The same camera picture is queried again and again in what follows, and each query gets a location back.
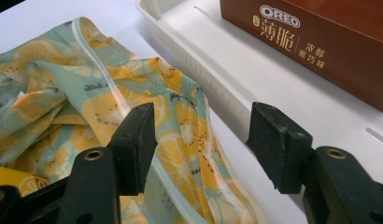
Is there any brown cookie box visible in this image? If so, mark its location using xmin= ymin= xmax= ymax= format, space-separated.
xmin=219 ymin=0 xmax=383 ymax=114

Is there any white plastic tray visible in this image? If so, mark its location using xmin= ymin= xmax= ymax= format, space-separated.
xmin=135 ymin=0 xmax=383 ymax=189

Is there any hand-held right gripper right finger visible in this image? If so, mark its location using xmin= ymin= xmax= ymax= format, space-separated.
xmin=245 ymin=101 xmax=383 ymax=224

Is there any lemon print cloth bag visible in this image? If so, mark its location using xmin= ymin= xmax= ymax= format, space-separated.
xmin=0 ymin=16 xmax=269 ymax=224

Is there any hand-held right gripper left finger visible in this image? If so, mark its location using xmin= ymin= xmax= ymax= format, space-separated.
xmin=57 ymin=102 xmax=159 ymax=224

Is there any white table sheet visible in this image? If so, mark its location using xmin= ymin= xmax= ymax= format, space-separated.
xmin=0 ymin=0 xmax=309 ymax=224

